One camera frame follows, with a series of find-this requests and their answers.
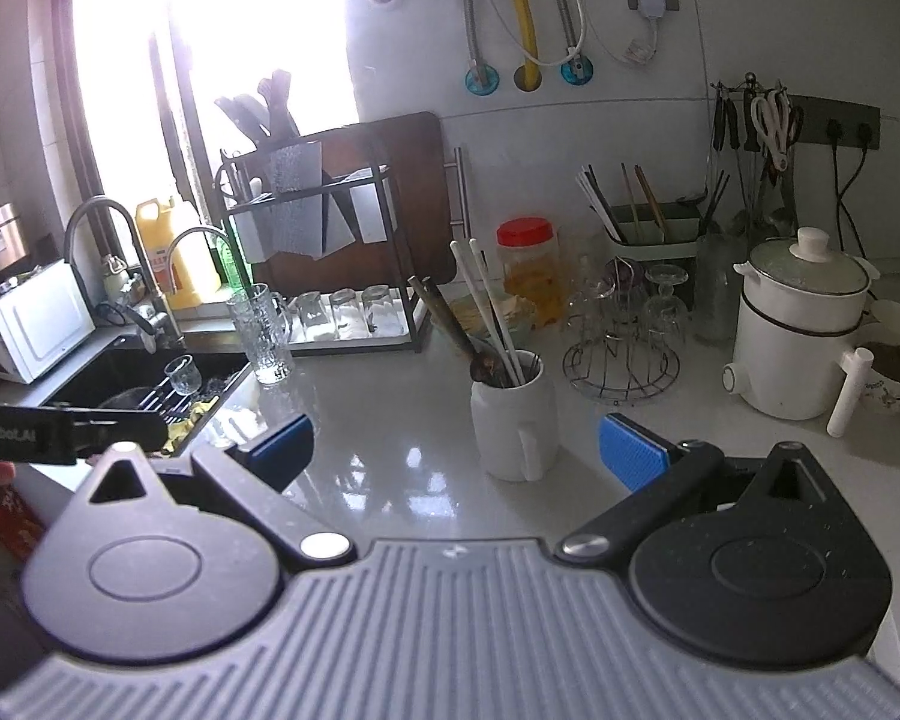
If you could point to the pale bowl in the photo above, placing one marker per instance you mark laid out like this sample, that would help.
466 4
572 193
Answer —
896 319

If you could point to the tall steel faucet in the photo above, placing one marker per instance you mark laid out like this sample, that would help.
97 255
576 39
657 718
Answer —
101 204

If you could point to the wooden cutting board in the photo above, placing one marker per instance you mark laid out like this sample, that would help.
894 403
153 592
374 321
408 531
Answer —
412 195

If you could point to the patterned grey cloth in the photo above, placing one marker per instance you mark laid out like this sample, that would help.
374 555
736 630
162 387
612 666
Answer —
296 195

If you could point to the white ceramic mug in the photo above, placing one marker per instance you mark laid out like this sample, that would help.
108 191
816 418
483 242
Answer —
506 427

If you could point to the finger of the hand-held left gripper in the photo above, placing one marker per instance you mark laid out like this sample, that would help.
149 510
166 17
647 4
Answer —
127 429

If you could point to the white utensil holder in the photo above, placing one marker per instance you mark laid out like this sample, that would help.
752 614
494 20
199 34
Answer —
375 210
251 236

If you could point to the clear goblet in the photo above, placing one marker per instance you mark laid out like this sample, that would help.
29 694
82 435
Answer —
592 315
664 315

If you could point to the black metal rack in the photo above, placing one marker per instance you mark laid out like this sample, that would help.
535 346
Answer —
418 315

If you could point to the tall textured glass mug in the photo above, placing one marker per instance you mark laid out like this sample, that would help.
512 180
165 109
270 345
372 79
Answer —
262 337

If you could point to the bundle of assorted chopsticks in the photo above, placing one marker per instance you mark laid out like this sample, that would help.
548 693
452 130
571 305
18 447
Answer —
596 199

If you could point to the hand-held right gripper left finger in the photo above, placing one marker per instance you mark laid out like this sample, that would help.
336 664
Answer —
285 450

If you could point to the window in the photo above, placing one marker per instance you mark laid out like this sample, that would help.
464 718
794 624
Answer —
232 30

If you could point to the copper spoon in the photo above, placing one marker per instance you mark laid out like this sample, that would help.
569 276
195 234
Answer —
487 371

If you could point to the yellow cloth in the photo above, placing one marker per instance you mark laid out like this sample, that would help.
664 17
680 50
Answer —
187 420

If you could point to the white electric pot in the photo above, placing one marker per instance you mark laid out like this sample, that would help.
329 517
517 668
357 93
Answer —
787 345

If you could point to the black sink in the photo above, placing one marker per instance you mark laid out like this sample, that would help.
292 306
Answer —
127 367

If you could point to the short steel faucet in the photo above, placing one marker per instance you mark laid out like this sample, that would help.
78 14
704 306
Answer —
202 231

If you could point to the small glasses on tray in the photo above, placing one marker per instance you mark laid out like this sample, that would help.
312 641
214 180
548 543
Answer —
345 347

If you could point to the sink drain rack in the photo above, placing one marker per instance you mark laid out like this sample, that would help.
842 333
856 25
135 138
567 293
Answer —
150 409

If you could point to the purple cup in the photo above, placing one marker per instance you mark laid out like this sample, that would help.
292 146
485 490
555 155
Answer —
628 277

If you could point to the dark wall power strip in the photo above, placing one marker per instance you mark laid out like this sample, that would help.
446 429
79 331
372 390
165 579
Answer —
814 120

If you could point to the white soap bottle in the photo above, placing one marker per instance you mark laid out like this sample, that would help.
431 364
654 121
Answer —
116 281

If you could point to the green basket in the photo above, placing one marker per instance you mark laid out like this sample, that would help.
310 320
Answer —
521 326

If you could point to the black chopstick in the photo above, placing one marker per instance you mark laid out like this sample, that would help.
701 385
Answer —
450 326

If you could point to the white microwave oven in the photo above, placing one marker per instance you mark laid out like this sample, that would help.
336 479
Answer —
41 322

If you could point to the floral bowl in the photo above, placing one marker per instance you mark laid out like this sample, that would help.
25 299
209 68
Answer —
896 394

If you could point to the small clear glass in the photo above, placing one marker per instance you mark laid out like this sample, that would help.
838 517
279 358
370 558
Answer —
312 319
345 315
377 311

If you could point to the person's left hand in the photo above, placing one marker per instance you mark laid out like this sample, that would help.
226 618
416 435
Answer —
4 471

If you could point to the glass pitcher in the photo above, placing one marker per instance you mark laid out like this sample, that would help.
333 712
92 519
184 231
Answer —
716 300

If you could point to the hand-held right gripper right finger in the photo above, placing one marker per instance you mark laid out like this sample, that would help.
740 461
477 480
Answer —
634 454

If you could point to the green bottle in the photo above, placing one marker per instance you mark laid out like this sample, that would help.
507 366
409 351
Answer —
229 266

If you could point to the red-lidded plastic jar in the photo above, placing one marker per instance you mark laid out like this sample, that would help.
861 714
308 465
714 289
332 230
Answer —
525 277

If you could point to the hanging kitchen utensils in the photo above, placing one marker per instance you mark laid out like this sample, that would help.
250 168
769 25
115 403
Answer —
720 127

